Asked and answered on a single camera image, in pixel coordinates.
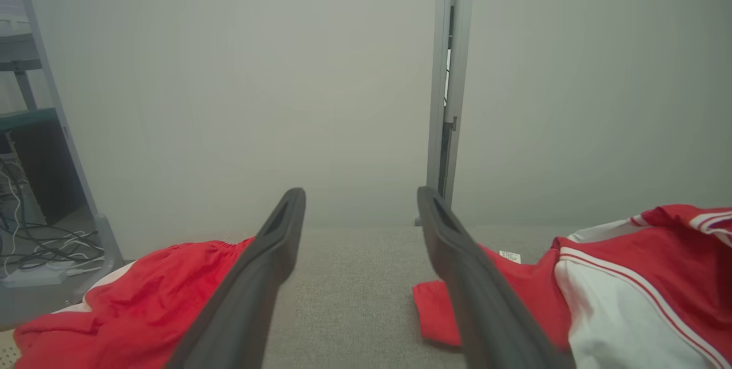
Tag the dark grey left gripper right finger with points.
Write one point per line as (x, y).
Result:
(492, 323)

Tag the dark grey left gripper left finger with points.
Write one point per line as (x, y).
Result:
(240, 312)

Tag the red shorts with white trim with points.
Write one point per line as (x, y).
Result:
(131, 312)

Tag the red white short-sleeve shirt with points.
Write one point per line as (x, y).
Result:
(629, 277)

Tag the grey fabric sofa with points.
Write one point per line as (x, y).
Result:
(354, 300)

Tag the white power strip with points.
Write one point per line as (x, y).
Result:
(31, 277)

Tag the grey partition post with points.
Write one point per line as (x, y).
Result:
(437, 71)

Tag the light grey table frame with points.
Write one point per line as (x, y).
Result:
(17, 51)

